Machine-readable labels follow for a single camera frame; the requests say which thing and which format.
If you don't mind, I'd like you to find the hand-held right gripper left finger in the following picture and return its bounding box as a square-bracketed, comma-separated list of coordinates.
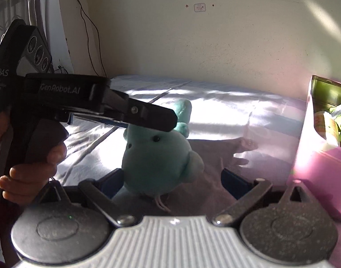
[38, 169, 137, 227]

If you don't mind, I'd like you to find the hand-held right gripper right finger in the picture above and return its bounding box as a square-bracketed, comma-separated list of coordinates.
[212, 167, 316, 226]

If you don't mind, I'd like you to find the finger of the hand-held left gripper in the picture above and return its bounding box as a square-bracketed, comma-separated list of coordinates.
[102, 88, 178, 132]
[67, 113, 127, 129]

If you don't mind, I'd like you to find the teal plush bear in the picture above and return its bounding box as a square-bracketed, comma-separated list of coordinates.
[112, 99, 206, 213]

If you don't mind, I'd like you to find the pink biscuit tin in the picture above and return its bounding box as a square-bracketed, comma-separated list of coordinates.
[291, 74, 341, 224]

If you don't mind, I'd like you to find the person's left hand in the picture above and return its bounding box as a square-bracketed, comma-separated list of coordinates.
[0, 142, 67, 205]

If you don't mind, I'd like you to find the patterned grey curtain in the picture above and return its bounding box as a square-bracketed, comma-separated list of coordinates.
[0, 0, 39, 51]

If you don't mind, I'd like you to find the thin black wall cable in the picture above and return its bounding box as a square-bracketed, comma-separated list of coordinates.
[69, 0, 107, 78]

